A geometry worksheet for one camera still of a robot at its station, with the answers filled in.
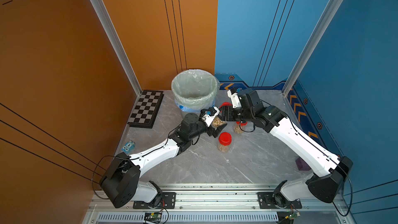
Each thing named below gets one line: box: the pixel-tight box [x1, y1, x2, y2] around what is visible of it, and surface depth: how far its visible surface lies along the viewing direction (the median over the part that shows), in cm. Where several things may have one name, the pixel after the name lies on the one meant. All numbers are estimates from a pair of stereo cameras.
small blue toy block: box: [121, 141, 136, 155], surface depth 93 cm
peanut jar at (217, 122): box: [211, 116, 227, 129], surface depth 74 cm
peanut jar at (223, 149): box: [217, 143, 232, 153], surface depth 89 cm
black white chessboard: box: [127, 90, 165, 129], surface depth 107 cm
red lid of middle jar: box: [218, 131, 233, 147], surface depth 84 cm
